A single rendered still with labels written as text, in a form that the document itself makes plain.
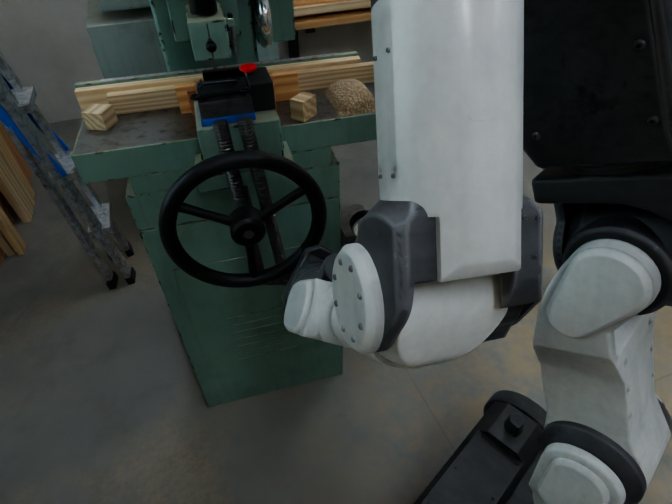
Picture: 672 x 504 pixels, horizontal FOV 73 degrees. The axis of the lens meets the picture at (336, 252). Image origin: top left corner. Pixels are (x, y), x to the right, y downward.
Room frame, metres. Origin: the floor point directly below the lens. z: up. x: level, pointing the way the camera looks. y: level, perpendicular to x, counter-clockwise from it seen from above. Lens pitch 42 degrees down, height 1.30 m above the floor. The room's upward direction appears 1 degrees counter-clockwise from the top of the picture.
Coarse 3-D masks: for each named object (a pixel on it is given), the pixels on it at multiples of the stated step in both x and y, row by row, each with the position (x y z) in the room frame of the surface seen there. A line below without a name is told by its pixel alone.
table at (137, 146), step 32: (320, 96) 0.96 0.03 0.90; (128, 128) 0.83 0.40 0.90; (160, 128) 0.83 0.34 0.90; (192, 128) 0.82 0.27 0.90; (288, 128) 0.83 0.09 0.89; (320, 128) 0.84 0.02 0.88; (352, 128) 0.86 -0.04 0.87; (96, 160) 0.74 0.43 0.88; (128, 160) 0.75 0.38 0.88; (160, 160) 0.76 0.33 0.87; (192, 160) 0.78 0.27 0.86
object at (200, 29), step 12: (216, 12) 0.97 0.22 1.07; (192, 24) 0.90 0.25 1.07; (204, 24) 0.91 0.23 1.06; (216, 24) 0.91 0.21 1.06; (192, 36) 0.90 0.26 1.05; (204, 36) 0.91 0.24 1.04; (216, 36) 0.91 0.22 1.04; (192, 48) 0.90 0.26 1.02; (204, 48) 0.91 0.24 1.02; (228, 48) 0.92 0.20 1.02; (204, 60) 0.91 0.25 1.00
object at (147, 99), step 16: (352, 64) 1.04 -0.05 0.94; (368, 64) 1.03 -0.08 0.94; (304, 80) 0.99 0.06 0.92; (320, 80) 1.00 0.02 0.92; (336, 80) 1.01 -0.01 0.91; (368, 80) 1.03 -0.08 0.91; (112, 96) 0.89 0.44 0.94; (128, 96) 0.90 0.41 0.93; (144, 96) 0.91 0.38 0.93; (160, 96) 0.92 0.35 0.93; (176, 96) 0.92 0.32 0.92; (128, 112) 0.90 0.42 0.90
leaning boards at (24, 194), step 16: (0, 128) 2.11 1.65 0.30; (0, 144) 1.91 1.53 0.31; (0, 160) 1.82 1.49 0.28; (16, 160) 2.07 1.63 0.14; (0, 176) 1.73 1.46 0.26; (16, 176) 1.87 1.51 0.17; (0, 192) 1.87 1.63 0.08; (16, 192) 1.77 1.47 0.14; (32, 192) 1.95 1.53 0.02; (0, 208) 1.55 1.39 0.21; (16, 208) 1.72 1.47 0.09; (32, 208) 1.82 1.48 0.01; (0, 224) 1.49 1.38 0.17; (0, 240) 1.49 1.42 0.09; (16, 240) 1.51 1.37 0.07; (0, 256) 1.46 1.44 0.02
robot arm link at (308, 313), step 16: (304, 288) 0.36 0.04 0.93; (320, 288) 0.34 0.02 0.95; (288, 304) 0.39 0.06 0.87; (304, 304) 0.33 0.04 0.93; (320, 304) 0.32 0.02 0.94; (288, 320) 0.36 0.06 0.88; (304, 320) 0.32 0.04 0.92; (320, 320) 0.31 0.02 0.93; (304, 336) 0.31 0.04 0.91; (320, 336) 0.30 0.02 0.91; (336, 336) 0.29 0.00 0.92
